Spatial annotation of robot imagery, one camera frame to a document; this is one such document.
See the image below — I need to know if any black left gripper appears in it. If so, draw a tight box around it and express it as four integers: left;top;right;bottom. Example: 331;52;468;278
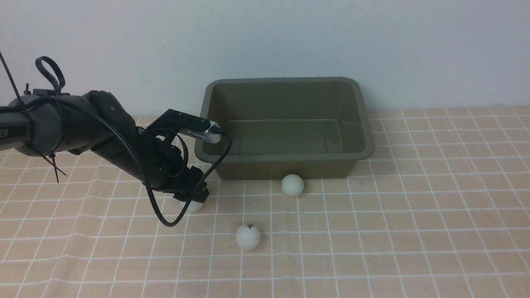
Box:
141;109;210;202

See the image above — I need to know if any black left camera cable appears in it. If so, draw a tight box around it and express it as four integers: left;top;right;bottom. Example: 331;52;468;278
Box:
25;56;233;227

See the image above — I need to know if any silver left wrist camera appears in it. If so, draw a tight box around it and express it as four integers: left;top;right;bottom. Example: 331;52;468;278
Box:
179;121;223;144

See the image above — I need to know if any plain white ping-pong ball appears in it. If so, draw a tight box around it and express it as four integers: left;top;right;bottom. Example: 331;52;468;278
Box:
281;174;304;197

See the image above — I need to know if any beige grid-pattern tablecloth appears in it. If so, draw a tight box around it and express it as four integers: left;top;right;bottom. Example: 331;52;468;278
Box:
0;106;530;298

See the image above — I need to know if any white ping-pong ball with logo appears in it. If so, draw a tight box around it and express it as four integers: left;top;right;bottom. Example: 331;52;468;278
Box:
235;223;261;250

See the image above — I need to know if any olive green plastic bin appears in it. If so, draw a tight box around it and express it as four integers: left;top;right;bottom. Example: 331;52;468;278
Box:
200;77;375;180

